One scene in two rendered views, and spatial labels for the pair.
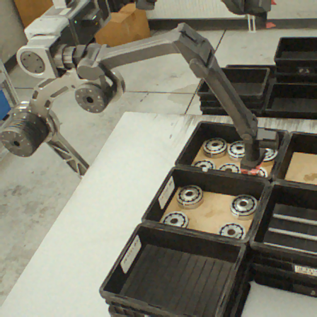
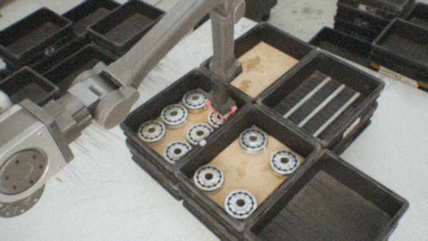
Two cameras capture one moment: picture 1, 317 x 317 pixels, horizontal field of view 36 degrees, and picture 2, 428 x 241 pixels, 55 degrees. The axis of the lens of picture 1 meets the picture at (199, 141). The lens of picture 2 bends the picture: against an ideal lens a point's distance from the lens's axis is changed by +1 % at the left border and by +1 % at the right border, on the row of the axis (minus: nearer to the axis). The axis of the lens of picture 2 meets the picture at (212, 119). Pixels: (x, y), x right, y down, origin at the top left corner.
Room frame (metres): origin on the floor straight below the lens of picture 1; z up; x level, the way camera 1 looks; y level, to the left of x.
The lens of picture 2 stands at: (1.06, 0.77, 2.01)
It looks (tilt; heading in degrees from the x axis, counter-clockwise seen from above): 49 degrees down; 291
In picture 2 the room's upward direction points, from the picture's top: 5 degrees counter-clockwise
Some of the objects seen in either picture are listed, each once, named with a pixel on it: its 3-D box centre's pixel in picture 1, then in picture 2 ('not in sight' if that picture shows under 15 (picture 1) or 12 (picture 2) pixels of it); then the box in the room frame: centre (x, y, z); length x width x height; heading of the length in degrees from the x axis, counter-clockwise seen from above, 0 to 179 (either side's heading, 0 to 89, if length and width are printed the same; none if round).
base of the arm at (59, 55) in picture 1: (66, 56); (62, 120); (1.51, 0.38, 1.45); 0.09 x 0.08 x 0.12; 158
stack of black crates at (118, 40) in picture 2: not in sight; (134, 50); (2.22, -1.02, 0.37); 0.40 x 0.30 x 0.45; 68
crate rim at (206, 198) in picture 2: (206, 202); (248, 160); (1.24, 0.02, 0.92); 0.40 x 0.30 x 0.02; 62
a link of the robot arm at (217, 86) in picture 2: (252, 140); (220, 81); (1.38, -0.19, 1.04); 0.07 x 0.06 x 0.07; 68
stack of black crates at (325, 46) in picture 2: not in sight; (338, 62); (0.97, -1.31, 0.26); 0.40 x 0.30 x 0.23; 157
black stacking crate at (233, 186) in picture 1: (208, 212); (248, 168); (1.24, 0.02, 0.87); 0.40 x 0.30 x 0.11; 62
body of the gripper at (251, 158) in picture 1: (252, 152); (220, 95); (1.39, -0.19, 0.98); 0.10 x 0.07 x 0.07; 146
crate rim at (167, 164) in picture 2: (232, 149); (186, 114); (1.50, -0.13, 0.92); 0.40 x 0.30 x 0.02; 62
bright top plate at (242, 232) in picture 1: (231, 233); (284, 161); (1.12, -0.05, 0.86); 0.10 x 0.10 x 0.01
